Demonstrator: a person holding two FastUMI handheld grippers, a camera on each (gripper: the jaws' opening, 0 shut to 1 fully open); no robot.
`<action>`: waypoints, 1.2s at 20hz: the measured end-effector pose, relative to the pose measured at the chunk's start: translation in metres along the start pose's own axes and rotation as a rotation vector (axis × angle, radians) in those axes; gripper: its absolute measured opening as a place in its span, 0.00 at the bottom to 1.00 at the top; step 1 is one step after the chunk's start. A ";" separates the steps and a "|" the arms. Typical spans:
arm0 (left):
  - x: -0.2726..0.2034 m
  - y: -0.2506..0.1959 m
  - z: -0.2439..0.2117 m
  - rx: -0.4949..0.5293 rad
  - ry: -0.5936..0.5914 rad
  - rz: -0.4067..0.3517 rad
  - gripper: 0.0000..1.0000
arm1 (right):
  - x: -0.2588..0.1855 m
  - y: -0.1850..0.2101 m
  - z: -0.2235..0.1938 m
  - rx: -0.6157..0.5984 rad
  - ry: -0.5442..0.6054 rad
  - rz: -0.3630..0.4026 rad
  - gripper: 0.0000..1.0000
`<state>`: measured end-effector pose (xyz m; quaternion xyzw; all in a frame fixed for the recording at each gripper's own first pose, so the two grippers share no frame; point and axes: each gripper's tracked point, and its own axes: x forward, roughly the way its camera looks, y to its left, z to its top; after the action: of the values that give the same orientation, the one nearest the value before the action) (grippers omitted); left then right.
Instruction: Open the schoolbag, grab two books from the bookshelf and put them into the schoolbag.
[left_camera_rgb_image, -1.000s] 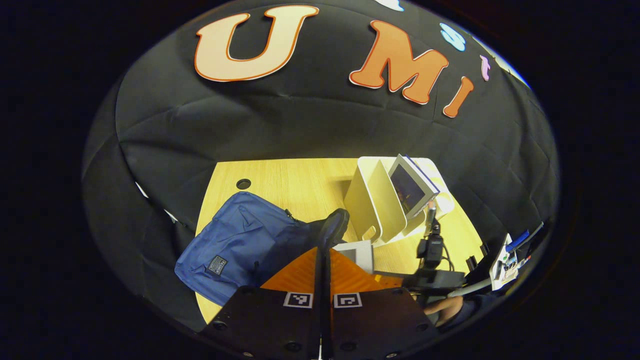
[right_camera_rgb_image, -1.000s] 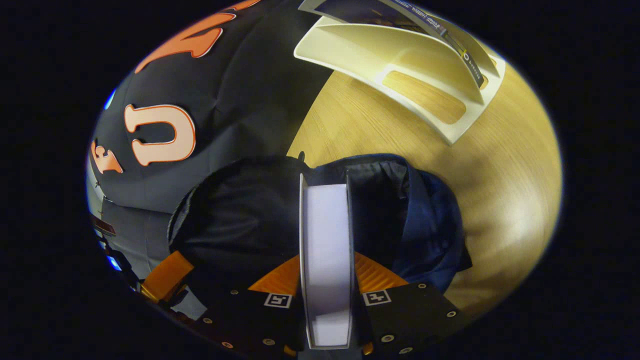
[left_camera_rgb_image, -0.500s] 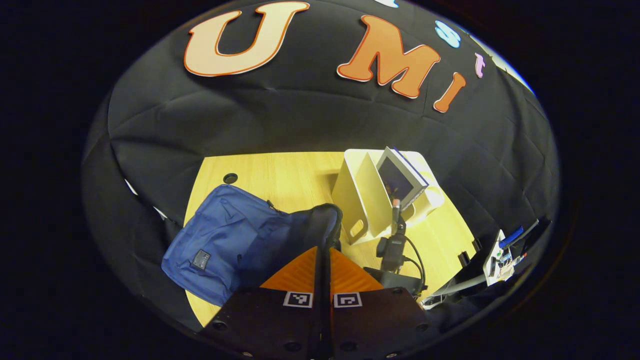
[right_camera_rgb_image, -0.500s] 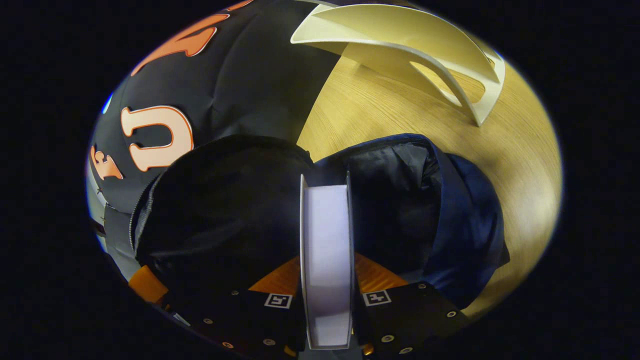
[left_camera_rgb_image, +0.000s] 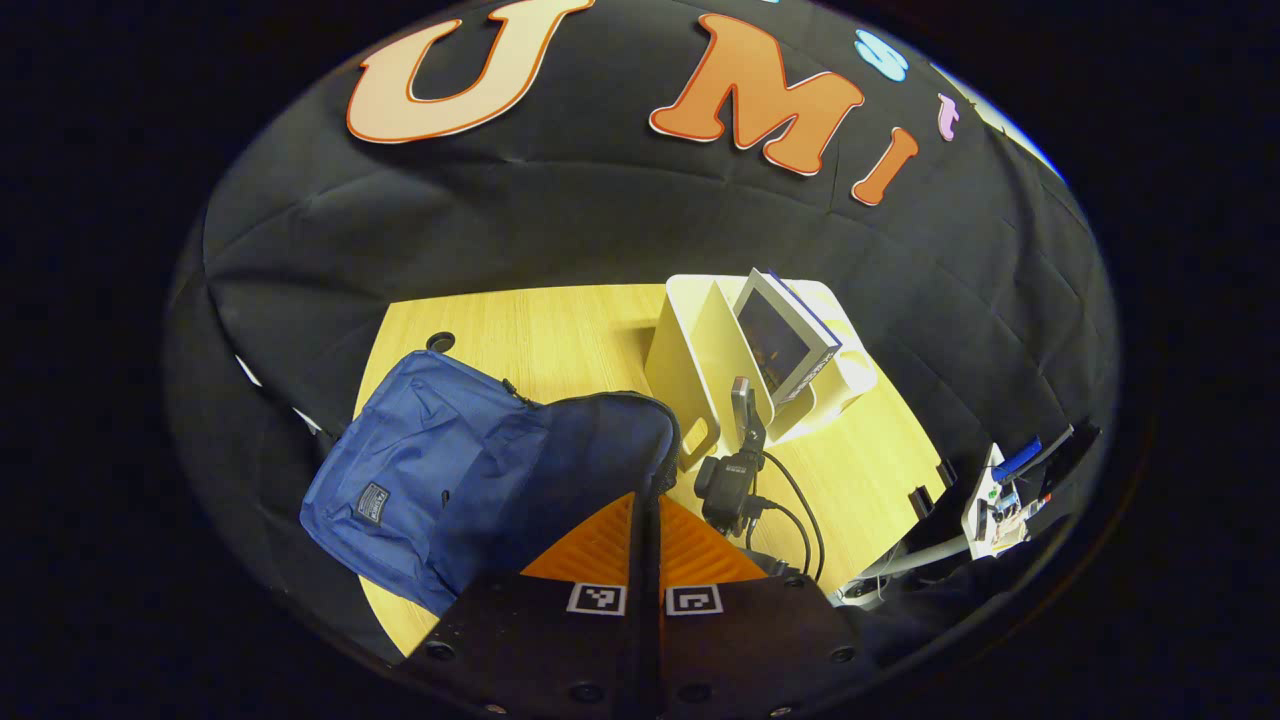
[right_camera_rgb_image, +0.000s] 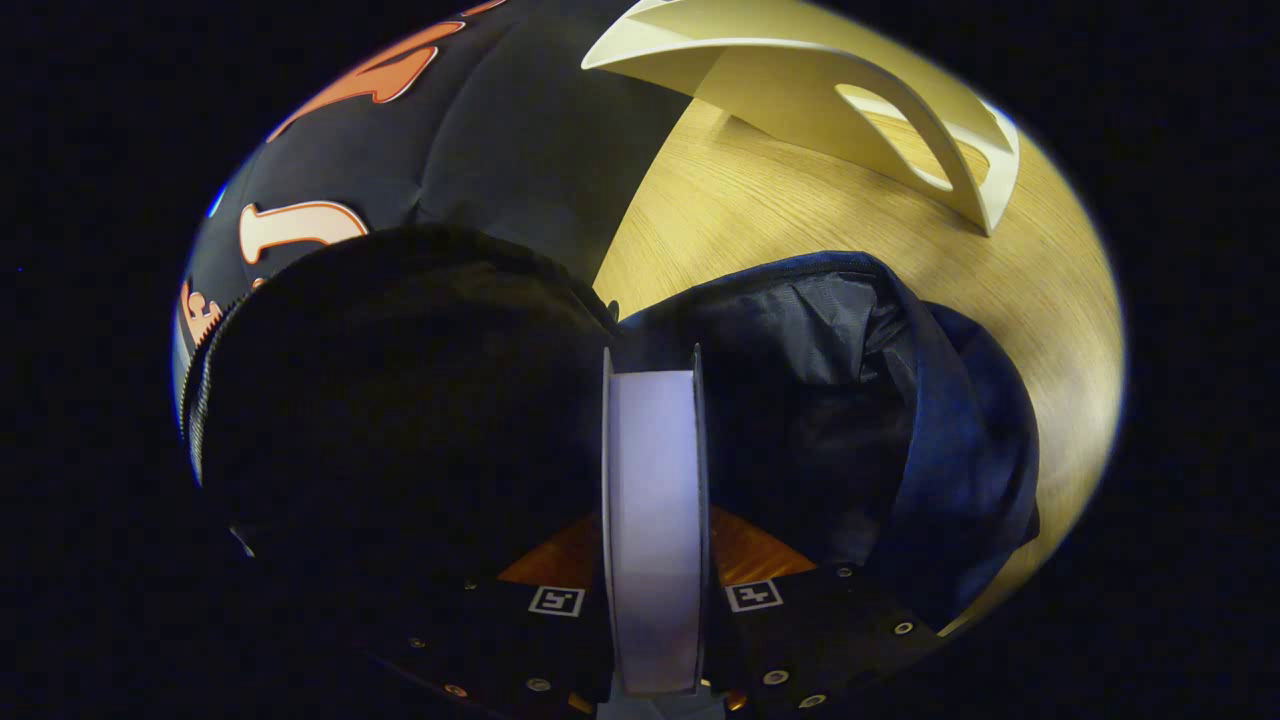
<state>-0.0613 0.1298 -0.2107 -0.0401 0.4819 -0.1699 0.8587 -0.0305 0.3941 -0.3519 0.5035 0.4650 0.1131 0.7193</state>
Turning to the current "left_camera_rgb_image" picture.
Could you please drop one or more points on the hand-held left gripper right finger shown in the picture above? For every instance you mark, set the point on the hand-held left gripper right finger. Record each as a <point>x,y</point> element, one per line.
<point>664,650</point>

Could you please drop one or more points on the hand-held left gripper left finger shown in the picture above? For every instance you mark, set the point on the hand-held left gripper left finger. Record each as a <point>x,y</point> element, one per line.
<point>638,650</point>

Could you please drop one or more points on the white bookshelf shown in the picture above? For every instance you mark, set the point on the white bookshelf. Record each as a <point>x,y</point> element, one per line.
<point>690,360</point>

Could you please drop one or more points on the blue cover book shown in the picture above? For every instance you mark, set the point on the blue cover book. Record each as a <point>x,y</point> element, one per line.
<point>775,340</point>

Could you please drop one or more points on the blue schoolbag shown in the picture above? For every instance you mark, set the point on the blue schoolbag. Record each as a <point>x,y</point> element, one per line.
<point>430,460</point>

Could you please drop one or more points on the black table clamp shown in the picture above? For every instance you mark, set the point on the black table clamp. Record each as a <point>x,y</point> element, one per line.
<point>922,500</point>

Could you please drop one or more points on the grey tube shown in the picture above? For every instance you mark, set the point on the grey tube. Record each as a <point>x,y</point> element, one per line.
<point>920,560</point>

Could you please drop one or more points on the white circuit board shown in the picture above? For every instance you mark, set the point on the white circuit board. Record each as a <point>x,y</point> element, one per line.
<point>985,510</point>

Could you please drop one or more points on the blue tool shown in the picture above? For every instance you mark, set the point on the blue tool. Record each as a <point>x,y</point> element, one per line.
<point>1015,460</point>

